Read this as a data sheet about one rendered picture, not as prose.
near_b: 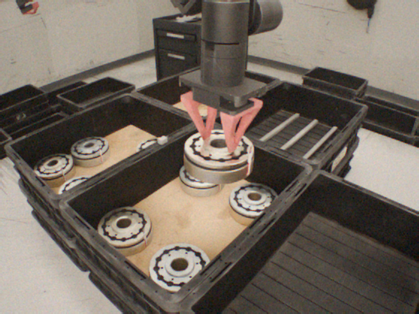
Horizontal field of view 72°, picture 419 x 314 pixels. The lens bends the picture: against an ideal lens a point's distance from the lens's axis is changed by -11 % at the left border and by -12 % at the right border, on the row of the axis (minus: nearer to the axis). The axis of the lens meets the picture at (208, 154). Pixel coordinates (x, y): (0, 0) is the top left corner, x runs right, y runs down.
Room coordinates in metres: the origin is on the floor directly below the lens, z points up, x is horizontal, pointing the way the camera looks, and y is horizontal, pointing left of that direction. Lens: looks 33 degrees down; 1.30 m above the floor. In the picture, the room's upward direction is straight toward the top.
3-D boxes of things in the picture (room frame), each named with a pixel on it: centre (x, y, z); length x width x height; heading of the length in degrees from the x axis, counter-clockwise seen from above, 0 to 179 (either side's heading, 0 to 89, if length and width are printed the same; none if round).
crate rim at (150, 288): (0.46, 0.03, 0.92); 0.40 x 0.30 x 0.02; 140
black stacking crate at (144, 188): (0.46, 0.03, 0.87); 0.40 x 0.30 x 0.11; 140
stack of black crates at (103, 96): (1.78, 0.68, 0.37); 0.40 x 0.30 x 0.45; 141
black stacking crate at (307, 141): (0.76, -0.23, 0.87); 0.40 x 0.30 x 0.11; 140
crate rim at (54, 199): (0.65, 0.26, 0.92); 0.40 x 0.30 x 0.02; 140
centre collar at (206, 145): (0.40, -0.02, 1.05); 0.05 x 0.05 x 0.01
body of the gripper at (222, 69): (0.41, -0.02, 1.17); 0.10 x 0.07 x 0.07; 48
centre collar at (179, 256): (0.33, 0.05, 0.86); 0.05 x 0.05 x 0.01
